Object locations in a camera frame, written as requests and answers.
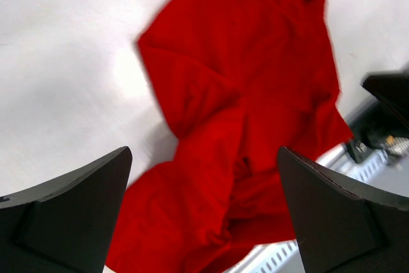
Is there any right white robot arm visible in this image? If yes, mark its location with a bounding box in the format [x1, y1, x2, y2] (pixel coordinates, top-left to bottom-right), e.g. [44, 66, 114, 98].
[362, 72, 408, 127]

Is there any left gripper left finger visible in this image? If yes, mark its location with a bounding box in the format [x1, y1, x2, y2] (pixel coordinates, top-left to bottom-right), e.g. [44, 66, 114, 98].
[1, 146, 132, 272]

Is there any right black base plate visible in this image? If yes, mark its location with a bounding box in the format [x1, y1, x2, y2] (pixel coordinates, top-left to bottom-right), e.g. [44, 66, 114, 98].
[350, 117, 408, 165]

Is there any white slotted cable duct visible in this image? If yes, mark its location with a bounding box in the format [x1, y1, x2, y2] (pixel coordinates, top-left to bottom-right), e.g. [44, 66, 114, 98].
[232, 148, 408, 272]

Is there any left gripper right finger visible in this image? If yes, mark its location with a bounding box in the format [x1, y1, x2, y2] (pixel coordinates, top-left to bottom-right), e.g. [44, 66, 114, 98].
[277, 147, 408, 273]

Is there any red t shirt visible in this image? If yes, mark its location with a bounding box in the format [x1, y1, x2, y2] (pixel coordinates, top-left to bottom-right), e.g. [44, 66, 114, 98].
[106, 0, 351, 272]

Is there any aluminium mounting rail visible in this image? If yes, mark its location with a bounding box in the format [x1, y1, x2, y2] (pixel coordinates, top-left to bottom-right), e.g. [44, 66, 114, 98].
[314, 93, 409, 178]

